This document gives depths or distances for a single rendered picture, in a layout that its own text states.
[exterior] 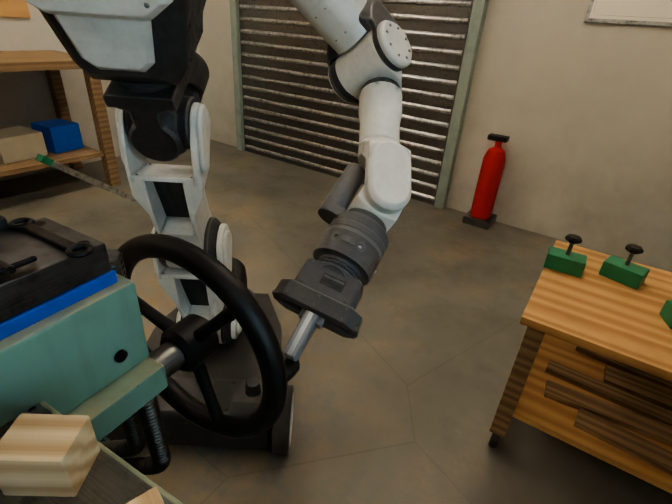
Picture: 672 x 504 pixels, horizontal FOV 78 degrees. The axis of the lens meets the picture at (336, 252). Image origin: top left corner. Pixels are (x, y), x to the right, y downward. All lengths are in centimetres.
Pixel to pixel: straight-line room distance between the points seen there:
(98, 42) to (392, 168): 50
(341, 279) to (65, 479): 35
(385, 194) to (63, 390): 42
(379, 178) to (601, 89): 241
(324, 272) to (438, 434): 107
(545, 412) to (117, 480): 130
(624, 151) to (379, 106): 237
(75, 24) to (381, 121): 49
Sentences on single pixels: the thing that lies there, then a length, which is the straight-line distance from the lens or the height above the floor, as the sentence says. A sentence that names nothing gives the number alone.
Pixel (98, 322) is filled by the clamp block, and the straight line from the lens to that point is 41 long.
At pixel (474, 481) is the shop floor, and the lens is 148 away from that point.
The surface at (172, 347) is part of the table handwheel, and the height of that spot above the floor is 83.
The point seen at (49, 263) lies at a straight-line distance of 38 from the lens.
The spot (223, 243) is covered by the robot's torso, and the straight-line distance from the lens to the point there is 114.
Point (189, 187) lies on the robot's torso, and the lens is 99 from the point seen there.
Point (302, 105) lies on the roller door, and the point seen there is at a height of 53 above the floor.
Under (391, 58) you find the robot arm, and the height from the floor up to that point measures 113.
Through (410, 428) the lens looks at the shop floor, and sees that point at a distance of 153.
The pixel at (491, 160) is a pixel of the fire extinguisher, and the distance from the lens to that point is 290.
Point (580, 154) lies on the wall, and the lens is 298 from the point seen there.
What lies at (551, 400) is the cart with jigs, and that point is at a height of 18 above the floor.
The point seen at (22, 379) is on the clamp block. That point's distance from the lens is 39.
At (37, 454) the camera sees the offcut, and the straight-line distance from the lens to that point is 33.
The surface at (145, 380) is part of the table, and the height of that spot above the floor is 87.
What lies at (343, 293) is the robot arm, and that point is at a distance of 54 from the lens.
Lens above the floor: 117
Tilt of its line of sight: 29 degrees down
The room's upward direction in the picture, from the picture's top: 4 degrees clockwise
